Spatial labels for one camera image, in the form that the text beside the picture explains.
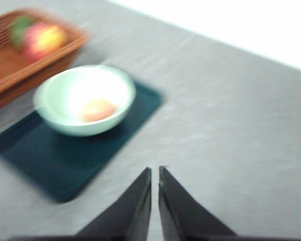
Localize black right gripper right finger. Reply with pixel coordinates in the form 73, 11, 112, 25
159, 166, 237, 241

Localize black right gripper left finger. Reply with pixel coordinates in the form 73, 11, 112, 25
76, 167, 152, 241

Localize brown egg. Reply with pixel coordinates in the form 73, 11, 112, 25
82, 98, 116, 122

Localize green ceramic bowl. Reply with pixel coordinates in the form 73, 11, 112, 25
33, 65, 136, 137

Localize brown wicker basket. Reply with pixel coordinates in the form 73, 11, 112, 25
0, 13, 90, 110

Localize dark blue rectangular tray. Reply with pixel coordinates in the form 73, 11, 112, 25
0, 82, 163, 202

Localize red yellow apple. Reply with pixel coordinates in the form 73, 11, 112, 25
22, 23, 67, 62

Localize green fruit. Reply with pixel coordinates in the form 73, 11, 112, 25
9, 16, 34, 45

